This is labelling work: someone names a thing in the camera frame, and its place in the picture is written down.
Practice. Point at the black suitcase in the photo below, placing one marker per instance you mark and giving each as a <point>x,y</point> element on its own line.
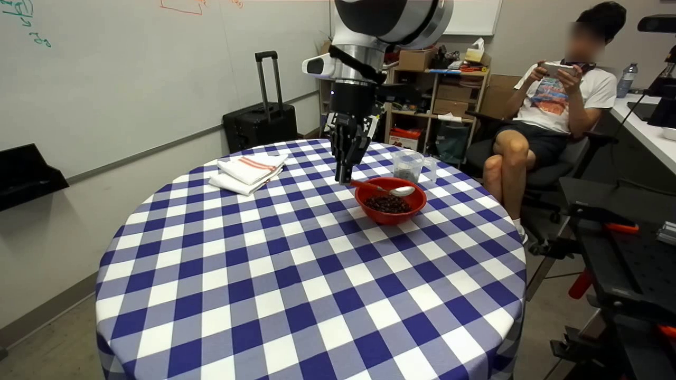
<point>261,123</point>

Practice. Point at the wooden shelf unit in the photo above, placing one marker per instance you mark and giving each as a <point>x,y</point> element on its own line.
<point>412,97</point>

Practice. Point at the blue white checkered tablecloth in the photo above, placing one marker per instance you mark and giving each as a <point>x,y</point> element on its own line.
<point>297,284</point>

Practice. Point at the red bowl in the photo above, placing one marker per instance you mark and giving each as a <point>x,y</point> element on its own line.
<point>417,202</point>

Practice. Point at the black equipment cart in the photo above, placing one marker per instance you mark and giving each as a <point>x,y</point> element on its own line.
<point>632,274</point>

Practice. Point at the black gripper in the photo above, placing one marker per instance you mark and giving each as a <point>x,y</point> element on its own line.
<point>353,111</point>

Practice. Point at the red handled metal spoon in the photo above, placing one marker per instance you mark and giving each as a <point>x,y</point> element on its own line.
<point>400,190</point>

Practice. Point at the white desk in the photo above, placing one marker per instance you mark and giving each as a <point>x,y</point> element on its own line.
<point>657,141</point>

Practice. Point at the clear plastic jug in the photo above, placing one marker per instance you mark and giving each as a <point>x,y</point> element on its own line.
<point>416,168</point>

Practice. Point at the seated person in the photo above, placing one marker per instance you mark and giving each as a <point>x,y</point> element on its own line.
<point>547,112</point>

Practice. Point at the coffee beans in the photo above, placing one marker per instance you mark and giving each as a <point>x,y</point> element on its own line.
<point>390,204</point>

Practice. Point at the water bottle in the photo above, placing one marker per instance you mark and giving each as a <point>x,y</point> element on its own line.
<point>627,81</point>

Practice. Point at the white folded towel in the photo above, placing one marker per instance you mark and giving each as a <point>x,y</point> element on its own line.
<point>246,174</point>

